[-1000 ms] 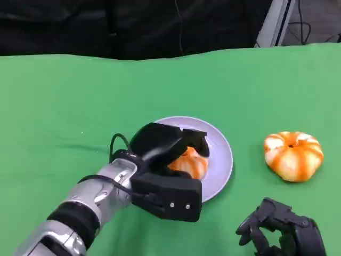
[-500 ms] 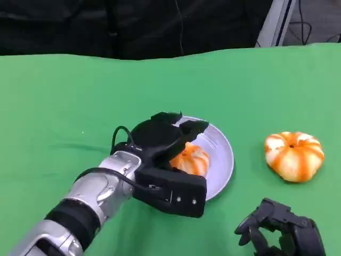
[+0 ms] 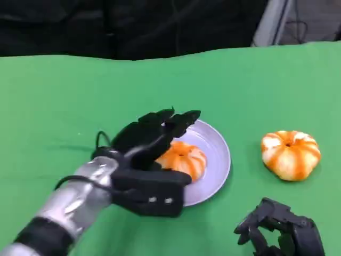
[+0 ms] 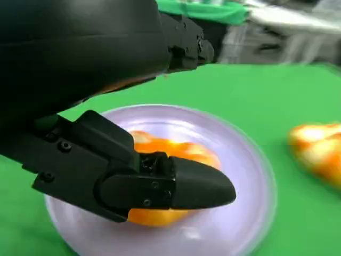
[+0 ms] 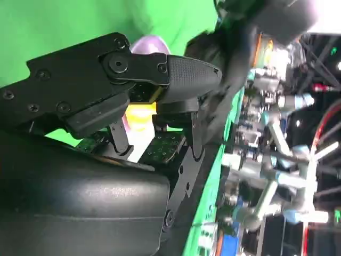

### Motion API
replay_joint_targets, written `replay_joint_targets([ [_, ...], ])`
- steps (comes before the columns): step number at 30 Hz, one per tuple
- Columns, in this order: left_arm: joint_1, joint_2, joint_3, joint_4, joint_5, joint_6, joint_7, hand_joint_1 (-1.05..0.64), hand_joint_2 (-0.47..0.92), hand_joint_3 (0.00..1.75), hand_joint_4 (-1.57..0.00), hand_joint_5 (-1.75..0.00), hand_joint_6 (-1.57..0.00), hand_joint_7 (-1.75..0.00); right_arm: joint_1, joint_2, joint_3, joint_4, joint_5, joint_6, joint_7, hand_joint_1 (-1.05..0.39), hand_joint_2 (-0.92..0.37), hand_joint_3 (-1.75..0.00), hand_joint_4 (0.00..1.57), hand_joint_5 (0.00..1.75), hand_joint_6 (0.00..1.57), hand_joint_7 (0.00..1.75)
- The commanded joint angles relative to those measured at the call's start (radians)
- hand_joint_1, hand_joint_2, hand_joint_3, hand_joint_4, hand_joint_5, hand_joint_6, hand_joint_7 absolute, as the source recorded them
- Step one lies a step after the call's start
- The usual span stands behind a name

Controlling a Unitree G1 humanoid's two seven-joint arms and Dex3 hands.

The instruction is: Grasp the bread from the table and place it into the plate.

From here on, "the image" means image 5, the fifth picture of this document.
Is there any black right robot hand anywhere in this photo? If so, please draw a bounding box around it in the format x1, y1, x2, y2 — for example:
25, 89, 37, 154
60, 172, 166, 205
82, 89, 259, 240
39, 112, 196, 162
0, 32, 223, 256

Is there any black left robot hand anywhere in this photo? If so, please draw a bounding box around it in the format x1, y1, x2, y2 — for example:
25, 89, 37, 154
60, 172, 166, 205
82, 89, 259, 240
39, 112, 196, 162
185, 0, 320, 113

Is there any orange white toy bread roll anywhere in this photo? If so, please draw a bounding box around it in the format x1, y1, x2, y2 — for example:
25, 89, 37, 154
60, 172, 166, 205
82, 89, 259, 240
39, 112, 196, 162
124, 102, 158, 164

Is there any lilac plate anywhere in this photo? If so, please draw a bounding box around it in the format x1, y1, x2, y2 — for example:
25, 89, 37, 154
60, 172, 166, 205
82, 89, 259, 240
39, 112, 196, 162
129, 34, 171, 57

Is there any green table cloth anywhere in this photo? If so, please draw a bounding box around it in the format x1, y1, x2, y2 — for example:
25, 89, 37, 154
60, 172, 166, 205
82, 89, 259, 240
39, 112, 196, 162
0, 0, 246, 256

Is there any red background cable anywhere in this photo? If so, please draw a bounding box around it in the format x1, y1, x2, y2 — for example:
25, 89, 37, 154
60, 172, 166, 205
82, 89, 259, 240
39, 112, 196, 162
303, 99, 341, 256

